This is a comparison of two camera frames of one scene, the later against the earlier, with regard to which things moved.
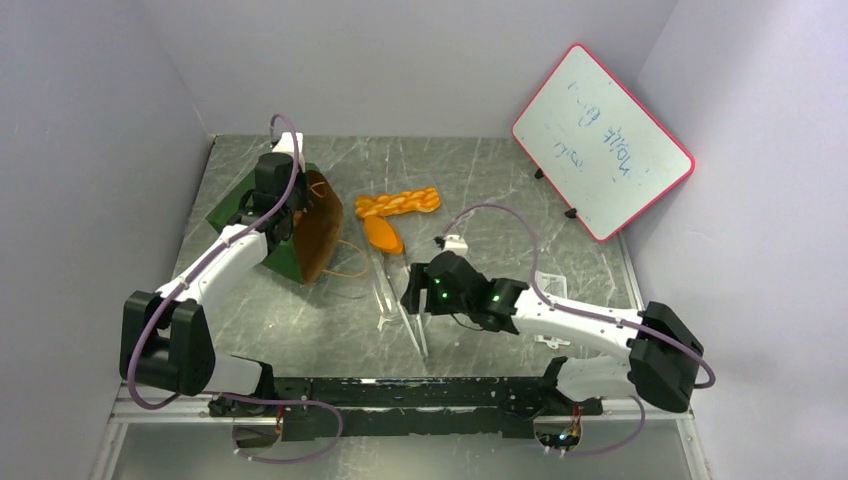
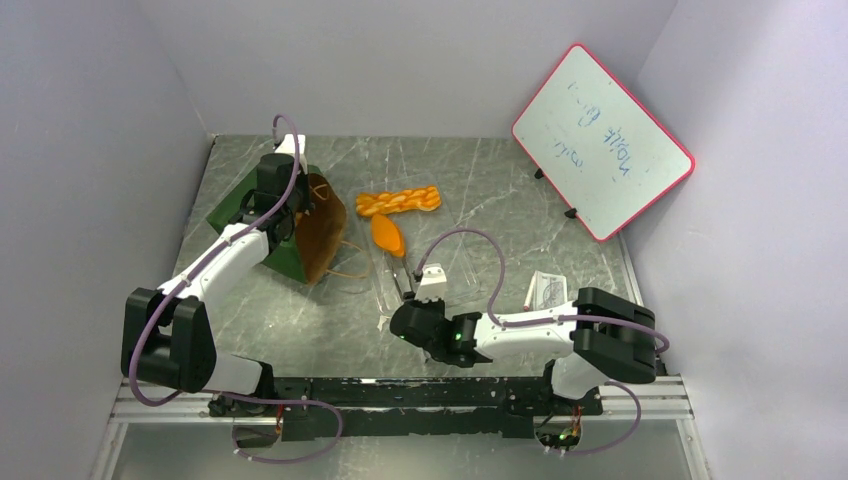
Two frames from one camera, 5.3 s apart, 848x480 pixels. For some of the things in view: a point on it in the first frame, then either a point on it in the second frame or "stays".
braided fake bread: x=416 y=200 stays
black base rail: x=407 y=407 stays
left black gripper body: x=298 y=199 stays
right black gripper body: x=416 y=291 -> x=411 y=304
